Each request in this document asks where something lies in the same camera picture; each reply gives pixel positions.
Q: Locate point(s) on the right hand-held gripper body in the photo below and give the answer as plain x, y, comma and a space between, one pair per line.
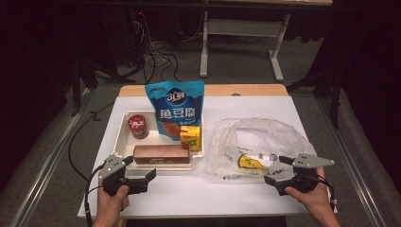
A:
302, 179

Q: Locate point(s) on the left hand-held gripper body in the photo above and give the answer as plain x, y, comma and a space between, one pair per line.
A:
113, 176

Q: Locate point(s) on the white plastic tray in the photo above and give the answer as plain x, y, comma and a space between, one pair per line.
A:
126, 148

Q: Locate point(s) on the clear plastic bag smiley print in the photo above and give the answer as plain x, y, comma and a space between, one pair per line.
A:
268, 135

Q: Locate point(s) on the long brown box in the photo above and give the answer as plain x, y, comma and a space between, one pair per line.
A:
160, 154

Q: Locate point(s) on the red can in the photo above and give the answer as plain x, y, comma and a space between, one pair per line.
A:
137, 126

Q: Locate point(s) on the yellow juice carton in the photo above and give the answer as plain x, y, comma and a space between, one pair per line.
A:
190, 138

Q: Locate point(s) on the blue snack pouch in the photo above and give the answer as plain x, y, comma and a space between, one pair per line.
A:
176, 104

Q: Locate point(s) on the person's right hand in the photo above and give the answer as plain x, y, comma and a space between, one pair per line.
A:
315, 201

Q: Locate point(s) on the person's left hand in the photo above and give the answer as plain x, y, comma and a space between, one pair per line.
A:
110, 208

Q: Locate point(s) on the white table mat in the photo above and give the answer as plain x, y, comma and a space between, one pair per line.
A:
205, 198

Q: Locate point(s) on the black stand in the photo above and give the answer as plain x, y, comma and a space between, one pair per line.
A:
335, 104
77, 82

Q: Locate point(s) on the white-legged desk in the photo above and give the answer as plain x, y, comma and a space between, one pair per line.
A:
239, 28

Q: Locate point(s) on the metal floor rail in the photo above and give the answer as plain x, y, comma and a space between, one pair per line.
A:
362, 192
47, 164

